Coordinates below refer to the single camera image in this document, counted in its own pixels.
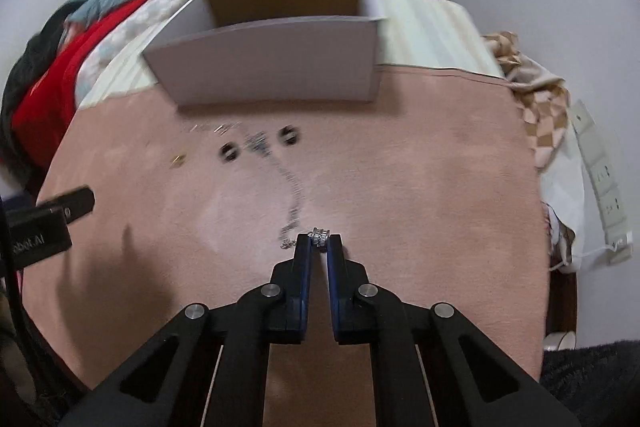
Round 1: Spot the silver pendant necklace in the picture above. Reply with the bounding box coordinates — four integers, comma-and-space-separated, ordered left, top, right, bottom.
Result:
188, 120, 332, 251

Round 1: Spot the red blanket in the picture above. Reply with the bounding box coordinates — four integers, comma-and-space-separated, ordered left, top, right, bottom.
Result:
8, 0, 134, 184

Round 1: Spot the black fuzzy seat cushion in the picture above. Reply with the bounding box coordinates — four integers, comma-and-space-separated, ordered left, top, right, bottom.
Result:
540, 340, 640, 426

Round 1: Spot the pink table cloth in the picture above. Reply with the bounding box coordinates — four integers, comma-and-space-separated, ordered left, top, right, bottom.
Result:
22, 65, 551, 427

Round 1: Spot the black fuzzy garment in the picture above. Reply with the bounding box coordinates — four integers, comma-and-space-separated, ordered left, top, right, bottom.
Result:
1, 1, 81, 170

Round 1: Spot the white power strip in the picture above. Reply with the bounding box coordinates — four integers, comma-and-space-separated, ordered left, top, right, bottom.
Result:
568, 100, 634, 265

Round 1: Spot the checkered beige cloth pile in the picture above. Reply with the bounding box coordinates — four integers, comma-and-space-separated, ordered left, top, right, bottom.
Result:
484, 31, 586, 274

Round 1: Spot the striped table cloth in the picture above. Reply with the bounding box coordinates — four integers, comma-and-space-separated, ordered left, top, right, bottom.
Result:
75, 0, 504, 109

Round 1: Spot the white cardboard box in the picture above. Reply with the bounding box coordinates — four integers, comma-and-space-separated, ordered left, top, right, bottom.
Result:
142, 0, 383, 107

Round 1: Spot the white charger with cable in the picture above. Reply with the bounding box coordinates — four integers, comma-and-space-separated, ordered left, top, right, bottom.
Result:
549, 232, 634, 274

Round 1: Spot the black ring right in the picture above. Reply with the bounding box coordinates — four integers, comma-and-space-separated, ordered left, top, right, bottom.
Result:
278, 124, 302, 148

